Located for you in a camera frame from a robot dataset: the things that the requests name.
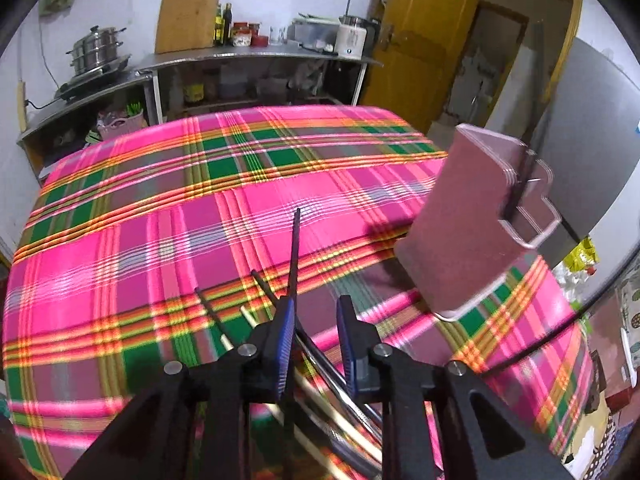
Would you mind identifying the black chopstick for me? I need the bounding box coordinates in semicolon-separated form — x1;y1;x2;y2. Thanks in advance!
502;148;537;222
194;287;236;348
295;393;382;479
249;268;384;443
288;208;300;301

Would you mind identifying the metal kitchen shelf table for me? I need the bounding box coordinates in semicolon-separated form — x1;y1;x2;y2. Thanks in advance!
137;42;378;122

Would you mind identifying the pink plaid tablecloth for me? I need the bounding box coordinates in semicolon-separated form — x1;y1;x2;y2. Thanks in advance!
2;105;572;479

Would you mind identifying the pink plastic utensil basket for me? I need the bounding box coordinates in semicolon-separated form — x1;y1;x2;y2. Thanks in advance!
394;124;561;322

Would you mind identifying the pink small basket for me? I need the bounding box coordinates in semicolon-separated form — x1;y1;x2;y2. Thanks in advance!
98;112;148;141

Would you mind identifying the low metal shelf stand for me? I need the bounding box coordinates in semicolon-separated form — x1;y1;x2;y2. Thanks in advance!
16;70;163;184

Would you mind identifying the grey refrigerator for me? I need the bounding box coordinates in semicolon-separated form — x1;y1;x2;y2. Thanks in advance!
541;39;639;300

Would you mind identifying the white electric kettle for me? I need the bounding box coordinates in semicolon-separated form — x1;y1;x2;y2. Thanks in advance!
334;15;381;60

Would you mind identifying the clear plastic storage box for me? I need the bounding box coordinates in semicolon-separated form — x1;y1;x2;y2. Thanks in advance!
288;14;341;52

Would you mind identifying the clear drinking glass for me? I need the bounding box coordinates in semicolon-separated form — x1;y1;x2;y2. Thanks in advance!
268;27;286;46

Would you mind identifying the red lidded jar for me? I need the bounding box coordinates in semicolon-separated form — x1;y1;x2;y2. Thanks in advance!
230;22;253;48

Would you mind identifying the black induction cooker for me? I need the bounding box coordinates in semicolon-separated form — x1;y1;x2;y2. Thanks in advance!
54;54;131;101

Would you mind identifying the yellow wooden door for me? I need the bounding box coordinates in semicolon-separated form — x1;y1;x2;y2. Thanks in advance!
360;0;478;133

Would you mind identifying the stainless steel steamer pot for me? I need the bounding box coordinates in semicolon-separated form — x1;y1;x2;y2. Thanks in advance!
66;25;126;76

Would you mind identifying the wooden cutting board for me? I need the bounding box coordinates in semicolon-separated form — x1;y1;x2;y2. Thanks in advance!
154;0;219;54

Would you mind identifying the yellow power strip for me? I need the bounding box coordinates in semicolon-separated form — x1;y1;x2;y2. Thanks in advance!
16;80;27;132

